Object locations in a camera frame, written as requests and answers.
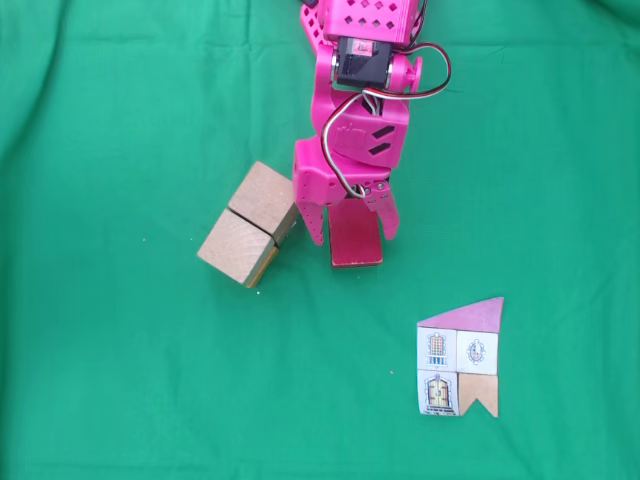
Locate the paper house picture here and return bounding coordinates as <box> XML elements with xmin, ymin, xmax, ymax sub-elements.
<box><xmin>415</xmin><ymin>296</ymin><xmax>505</xmax><ymax>419</ymax></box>

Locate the green cloth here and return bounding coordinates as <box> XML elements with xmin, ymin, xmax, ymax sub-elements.
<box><xmin>0</xmin><ymin>0</ymin><xmax>640</xmax><ymax>480</ymax></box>

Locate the white red black gripper cable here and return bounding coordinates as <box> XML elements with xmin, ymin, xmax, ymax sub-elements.
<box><xmin>322</xmin><ymin>89</ymin><xmax>381</xmax><ymax>199</ymax></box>

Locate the white red black wrist cable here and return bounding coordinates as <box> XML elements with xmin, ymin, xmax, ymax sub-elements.
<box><xmin>364</xmin><ymin>43</ymin><xmax>452</xmax><ymax>101</ymax></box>

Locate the red wedge roof block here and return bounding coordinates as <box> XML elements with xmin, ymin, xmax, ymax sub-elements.
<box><xmin>327</xmin><ymin>198</ymin><xmax>384</xmax><ymax>270</ymax></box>

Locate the wooden block balcony window print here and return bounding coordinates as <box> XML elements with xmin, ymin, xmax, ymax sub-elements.
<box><xmin>228</xmin><ymin>160</ymin><xmax>301</xmax><ymax>236</ymax></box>

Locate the wooden block round window print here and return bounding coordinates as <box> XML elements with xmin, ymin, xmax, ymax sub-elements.
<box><xmin>196</xmin><ymin>208</ymin><xmax>279</xmax><ymax>289</ymax></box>

